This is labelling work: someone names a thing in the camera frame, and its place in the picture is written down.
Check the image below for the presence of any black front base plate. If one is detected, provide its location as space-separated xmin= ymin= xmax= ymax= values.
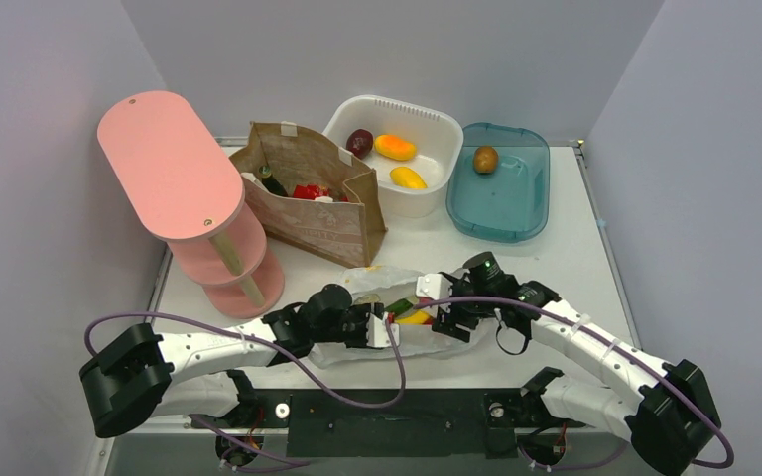
xmin=192 ymin=388 xmax=562 ymax=458

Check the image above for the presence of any orange yellow mango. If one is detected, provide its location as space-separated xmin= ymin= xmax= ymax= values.
xmin=374 ymin=134 xmax=418 ymax=162

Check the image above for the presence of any pink tiered shelf stand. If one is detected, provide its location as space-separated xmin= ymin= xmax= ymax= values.
xmin=97 ymin=90 xmax=285 ymax=319

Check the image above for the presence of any teal transparent plastic tub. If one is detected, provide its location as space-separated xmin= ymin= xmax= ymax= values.
xmin=445 ymin=122 xmax=551 ymax=243

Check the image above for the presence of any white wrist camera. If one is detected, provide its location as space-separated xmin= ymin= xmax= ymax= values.
xmin=366 ymin=312 xmax=401 ymax=349
xmin=415 ymin=273 xmax=452 ymax=300

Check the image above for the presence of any white plastic grocery bag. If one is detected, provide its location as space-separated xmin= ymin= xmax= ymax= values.
xmin=309 ymin=266 xmax=493 ymax=368

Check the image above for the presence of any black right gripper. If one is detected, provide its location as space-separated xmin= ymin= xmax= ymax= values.
xmin=433 ymin=278 xmax=496 ymax=340

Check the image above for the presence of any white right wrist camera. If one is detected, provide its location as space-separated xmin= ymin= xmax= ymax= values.
xmin=415 ymin=273 xmax=452 ymax=300

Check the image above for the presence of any brown kiwi fruit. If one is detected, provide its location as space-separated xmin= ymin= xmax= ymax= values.
xmin=472 ymin=146 xmax=500 ymax=175

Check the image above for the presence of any red package in paper bag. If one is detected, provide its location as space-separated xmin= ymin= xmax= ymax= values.
xmin=292 ymin=184 xmax=349 ymax=203

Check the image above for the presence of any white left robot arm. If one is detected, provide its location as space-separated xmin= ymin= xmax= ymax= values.
xmin=79 ymin=284 xmax=399 ymax=438

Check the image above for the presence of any dark green bottle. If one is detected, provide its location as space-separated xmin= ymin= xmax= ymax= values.
xmin=258 ymin=165 xmax=290 ymax=197

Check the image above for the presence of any dark red plum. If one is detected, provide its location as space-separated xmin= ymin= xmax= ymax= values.
xmin=344 ymin=129 xmax=374 ymax=160

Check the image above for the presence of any green cucumber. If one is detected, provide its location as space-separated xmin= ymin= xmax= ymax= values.
xmin=385 ymin=297 xmax=419 ymax=317

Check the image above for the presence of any white plastic basket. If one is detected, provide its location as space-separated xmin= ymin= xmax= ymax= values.
xmin=323 ymin=95 xmax=463 ymax=218

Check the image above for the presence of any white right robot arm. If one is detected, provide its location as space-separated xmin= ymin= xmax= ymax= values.
xmin=416 ymin=252 xmax=721 ymax=475

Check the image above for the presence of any brown paper grocery bag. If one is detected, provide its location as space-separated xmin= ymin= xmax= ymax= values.
xmin=229 ymin=122 xmax=387 ymax=268

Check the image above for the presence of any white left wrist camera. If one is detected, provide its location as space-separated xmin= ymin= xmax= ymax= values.
xmin=366 ymin=312 xmax=401 ymax=349

